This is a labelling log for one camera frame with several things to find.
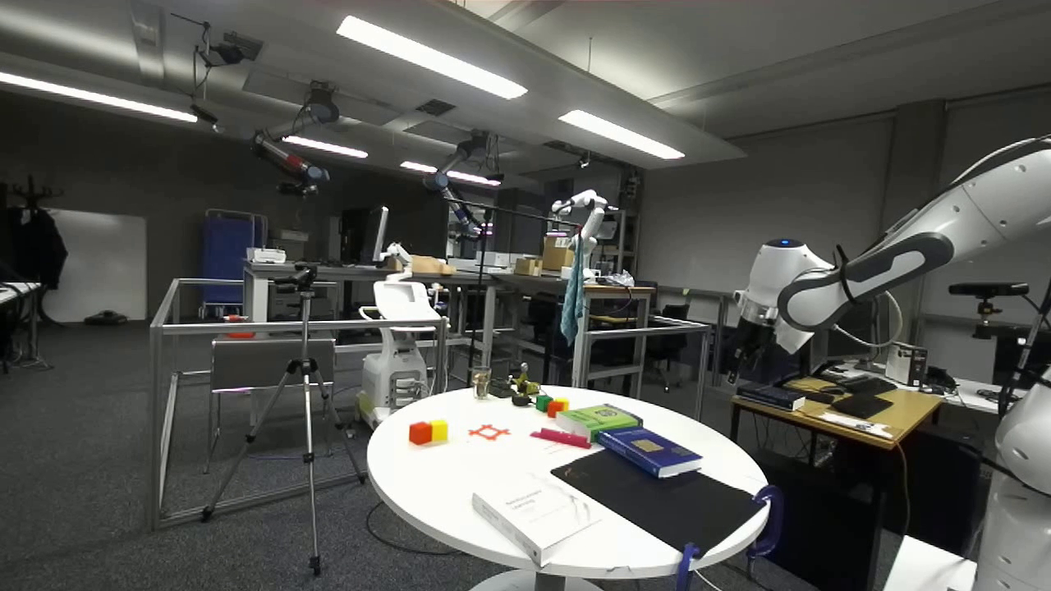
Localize black camera tripod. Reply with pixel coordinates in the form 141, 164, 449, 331
198, 261, 372, 582

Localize dark toy figure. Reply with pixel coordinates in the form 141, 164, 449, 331
501, 360, 542, 410

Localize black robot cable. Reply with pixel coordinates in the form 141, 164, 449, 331
831, 239, 913, 354

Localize orange and yellow block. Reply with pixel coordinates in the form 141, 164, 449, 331
408, 417, 454, 451

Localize green book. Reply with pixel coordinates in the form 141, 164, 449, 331
559, 401, 647, 439

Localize long ceiling light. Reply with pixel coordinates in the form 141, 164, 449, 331
555, 104, 687, 164
280, 132, 372, 164
397, 156, 501, 190
0, 65, 205, 129
336, 13, 533, 104

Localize white ultrasound machine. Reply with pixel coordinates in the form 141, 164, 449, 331
356, 204, 449, 428

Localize whiteboard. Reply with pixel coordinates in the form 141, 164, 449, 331
43, 207, 152, 328

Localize blue strap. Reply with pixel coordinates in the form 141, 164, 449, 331
746, 482, 784, 558
673, 537, 702, 591

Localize cardboard box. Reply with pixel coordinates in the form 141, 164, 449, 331
537, 239, 576, 277

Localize black flat item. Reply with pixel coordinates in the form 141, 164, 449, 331
831, 375, 896, 419

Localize ceiling mounted rig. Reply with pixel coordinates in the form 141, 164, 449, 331
249, 129, 336, 199

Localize blue box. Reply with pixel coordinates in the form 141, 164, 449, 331
733, 380, 811, 413

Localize ceiling mounted black device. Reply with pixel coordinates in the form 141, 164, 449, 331
194, 30, 265, 129

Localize metal workbench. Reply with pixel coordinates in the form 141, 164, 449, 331
438, 271, 716, 419

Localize white robot base platform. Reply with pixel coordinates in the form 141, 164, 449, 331
879, 531, 983, 591

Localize metal rail frame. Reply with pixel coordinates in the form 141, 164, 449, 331
148, 271, 454, 528

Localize teal hanging cloth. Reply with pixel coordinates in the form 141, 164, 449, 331
559, 246, 591, 347

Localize grey panel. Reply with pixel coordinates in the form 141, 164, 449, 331
206, 335, 339, 389

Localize black camera on stand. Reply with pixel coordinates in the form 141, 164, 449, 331
947, 278, 1037, 342

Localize dark hanging coat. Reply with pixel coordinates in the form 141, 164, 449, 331
0, 176, 71, 292

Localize blue cabinet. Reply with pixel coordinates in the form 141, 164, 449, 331
198, 210, 265, 316

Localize black table mat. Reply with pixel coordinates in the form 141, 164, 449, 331
549, 442, 771, 555

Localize wooden desk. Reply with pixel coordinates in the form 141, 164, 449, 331
730, 375, 947, 473

